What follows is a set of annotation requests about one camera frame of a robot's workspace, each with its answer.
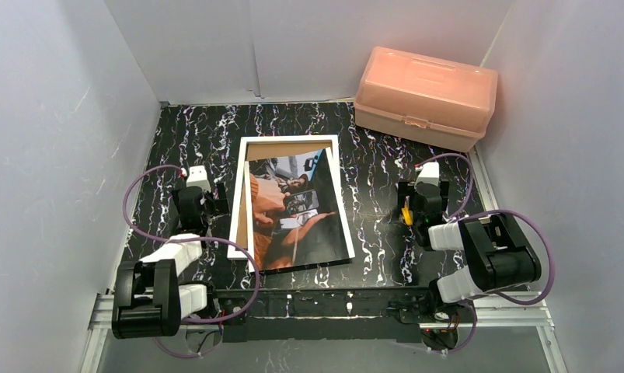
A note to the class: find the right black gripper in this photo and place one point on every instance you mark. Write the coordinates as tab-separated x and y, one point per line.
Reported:
406	200

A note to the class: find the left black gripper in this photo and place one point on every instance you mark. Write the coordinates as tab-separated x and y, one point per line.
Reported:
217	200

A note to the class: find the yellow handled screwdriver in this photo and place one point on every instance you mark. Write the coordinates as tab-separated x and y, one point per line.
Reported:
407	216

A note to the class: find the white wooden photo frame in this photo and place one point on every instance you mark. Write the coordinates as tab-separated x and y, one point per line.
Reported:
288	200

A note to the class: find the printed colour photo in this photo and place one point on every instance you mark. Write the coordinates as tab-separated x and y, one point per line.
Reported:
295	211

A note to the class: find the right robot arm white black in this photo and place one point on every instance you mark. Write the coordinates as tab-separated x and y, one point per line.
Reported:
496	252

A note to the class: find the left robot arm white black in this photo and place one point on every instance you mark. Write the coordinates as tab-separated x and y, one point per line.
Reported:
149	300

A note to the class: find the pink plastic storage box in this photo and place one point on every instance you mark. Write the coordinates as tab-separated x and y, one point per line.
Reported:
429	100

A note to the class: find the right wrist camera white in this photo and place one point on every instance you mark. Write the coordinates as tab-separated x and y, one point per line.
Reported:
428	174

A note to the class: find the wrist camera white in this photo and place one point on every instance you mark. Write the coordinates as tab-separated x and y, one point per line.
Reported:
428	174
196	178

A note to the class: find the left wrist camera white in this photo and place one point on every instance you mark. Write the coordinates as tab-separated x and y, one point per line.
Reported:
196	178

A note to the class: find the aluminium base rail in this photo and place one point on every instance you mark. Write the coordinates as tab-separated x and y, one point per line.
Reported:
372	304

